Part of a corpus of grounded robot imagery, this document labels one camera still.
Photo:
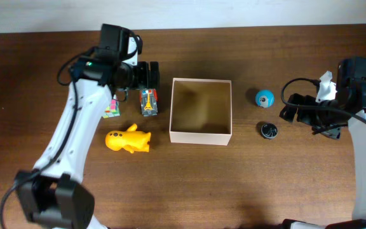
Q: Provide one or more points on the yellow plastic toy animal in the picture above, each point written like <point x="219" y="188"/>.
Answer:
<point x="131" y="140"/>

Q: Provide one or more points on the black round clock disc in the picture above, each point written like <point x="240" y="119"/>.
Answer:
<point x="269" y="131"/>

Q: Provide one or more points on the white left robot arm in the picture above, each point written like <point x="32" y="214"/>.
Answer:
<point x="51" y="194"/>

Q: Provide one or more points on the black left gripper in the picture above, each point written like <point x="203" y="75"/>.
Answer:
<point x="153" y="75"/>

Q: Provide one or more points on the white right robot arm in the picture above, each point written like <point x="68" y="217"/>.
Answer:
<point x="347" y="108"/>

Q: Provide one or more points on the red grey toy truck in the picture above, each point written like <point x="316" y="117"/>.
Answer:
<point x="149" y="102"/>

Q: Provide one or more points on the beige cardboard box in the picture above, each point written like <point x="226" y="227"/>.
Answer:
<point x="201" y="111"/>

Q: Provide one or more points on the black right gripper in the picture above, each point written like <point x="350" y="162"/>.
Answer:
<point x="297" y="108"/>

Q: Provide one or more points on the colourful puzzle cube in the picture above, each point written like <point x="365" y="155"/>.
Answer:
<point x="112" y="109"/>

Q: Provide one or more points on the blue penguin ball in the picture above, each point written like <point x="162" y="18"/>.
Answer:
<point x="264" y="98"/>

